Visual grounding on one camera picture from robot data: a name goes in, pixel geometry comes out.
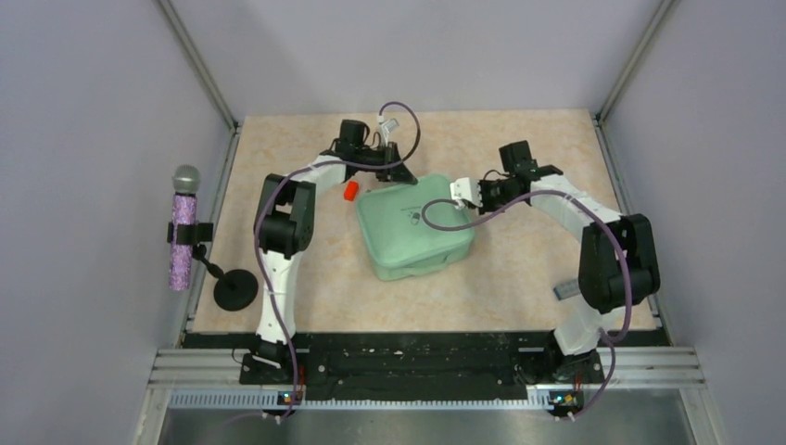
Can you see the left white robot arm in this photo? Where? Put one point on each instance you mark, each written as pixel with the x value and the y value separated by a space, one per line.
pixel 284 223

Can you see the purple glitter microphone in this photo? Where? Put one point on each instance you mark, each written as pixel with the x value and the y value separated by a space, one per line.
pixel 186 181

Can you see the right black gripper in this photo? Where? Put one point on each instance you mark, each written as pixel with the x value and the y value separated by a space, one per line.
pixel 485 209

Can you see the black microphone stand base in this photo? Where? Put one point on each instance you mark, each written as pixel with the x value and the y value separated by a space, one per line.
pixel 236 290

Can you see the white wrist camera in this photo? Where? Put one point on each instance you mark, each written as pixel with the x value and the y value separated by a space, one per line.
pixel 465 193
pixel 385 128

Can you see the orange red small box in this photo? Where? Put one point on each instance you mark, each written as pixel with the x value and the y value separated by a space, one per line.
pixel 351 191

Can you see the mint green medicine case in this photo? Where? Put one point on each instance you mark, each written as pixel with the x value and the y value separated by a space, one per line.
pixel 399 242

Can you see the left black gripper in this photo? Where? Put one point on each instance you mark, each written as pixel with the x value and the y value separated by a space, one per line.
pixel 396 173

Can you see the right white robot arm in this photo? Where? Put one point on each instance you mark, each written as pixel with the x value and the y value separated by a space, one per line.
pixel 618 266

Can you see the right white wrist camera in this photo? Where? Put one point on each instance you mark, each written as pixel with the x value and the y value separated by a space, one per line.
pixel 465 193

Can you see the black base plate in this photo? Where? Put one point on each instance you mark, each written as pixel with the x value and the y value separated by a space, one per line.
pixel 480 366

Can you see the grey blue pill blister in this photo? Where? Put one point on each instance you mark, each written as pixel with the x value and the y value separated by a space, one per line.
pixel 566 290

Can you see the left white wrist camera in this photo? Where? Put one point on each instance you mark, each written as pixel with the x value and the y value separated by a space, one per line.
pixel 385 128

